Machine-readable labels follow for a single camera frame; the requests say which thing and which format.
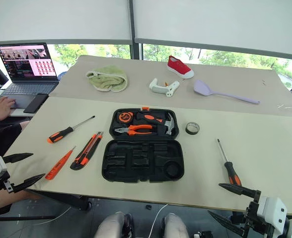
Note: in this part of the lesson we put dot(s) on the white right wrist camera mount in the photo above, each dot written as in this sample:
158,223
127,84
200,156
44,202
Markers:
270,210

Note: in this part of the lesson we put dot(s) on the small black floor object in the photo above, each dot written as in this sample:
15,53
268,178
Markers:
149,207

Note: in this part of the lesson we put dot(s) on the blue round object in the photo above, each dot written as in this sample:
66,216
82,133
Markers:
61,75

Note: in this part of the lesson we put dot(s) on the black smartphone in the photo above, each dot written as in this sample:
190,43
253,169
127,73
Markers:
35,102

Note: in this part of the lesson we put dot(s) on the person's left hand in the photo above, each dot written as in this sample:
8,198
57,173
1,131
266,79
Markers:
3,107

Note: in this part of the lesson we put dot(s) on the black tool case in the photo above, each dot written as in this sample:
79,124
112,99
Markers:
143,161

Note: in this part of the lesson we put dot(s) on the purple silicone spatula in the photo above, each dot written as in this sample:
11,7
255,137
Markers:
203,88

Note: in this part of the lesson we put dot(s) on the black tape roll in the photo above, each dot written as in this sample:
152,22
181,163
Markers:
188,132

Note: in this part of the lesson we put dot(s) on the green towel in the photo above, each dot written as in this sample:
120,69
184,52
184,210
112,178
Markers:
107,78

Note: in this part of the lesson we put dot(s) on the orange test pen screwdriver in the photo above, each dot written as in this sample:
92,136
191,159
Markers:
59,164

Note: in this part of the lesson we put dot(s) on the white plastic toy drill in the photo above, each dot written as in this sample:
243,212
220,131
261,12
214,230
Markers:
158,88

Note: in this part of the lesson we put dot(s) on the orange black tape measure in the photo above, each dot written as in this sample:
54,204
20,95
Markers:
124,116

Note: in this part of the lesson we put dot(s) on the grey rounded knee cover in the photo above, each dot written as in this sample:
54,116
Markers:
111,225
175,225

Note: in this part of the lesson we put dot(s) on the orange black utility knife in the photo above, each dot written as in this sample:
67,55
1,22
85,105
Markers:
86,151

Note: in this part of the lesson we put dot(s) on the red child's shoe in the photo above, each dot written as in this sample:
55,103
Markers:
178,65

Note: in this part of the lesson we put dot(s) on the black table frame beam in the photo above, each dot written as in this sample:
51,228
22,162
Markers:
66,199

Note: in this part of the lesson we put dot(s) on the person's bare leg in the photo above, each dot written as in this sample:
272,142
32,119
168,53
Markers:
17,198

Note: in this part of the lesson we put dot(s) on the white roller blind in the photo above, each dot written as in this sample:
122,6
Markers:
223,22
56,19

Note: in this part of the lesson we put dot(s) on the grey laptop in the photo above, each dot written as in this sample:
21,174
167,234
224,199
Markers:
24,62

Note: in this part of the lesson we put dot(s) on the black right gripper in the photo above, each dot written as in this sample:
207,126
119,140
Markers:
251,218

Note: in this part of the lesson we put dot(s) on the person's leg in black shorts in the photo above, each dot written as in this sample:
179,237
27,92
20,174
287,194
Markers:
4,138

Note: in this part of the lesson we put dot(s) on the dark window mullion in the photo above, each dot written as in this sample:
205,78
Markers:
137,50

